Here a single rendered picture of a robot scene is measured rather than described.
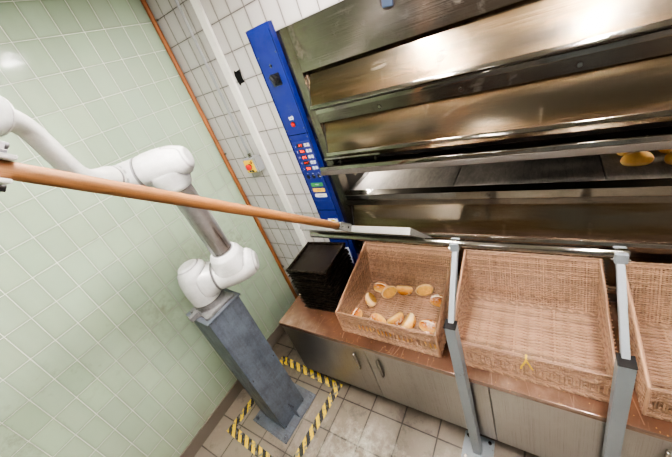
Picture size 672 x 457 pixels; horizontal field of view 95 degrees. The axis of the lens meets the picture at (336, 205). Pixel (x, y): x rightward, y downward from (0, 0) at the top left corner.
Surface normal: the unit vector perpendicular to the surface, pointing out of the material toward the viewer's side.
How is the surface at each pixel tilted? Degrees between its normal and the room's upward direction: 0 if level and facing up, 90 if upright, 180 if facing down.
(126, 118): 90
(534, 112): 70
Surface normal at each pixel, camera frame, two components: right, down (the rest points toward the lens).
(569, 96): -0.55, 0.22
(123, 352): 0.82, 0.00
